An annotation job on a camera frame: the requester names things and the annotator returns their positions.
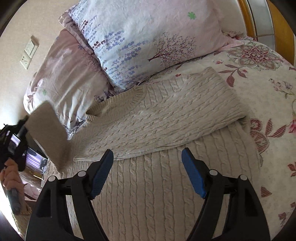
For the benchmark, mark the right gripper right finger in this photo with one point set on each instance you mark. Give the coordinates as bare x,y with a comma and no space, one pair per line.
245,219

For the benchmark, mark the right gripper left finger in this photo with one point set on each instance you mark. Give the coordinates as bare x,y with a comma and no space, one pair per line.
50,218

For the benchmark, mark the beige cable-knit sweater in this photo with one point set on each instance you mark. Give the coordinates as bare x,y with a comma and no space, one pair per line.
148,194

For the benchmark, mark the person's left hand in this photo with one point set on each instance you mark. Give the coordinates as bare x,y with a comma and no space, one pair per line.
10,177

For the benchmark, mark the pink floral pillow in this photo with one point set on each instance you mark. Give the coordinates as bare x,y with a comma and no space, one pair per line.
70,78

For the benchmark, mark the floral bed sheet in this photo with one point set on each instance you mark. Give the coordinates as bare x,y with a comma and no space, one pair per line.
265,83

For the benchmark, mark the blue lavender print pillow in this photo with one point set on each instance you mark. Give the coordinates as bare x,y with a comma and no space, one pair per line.
134,40

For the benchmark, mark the white wall socket plate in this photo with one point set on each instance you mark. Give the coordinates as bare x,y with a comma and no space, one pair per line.
25,60

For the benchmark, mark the white wall switch plate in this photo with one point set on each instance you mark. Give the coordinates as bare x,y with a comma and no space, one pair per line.
31,46

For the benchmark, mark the wooden headboard frame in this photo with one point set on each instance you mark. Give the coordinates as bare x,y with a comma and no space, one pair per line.
265,24

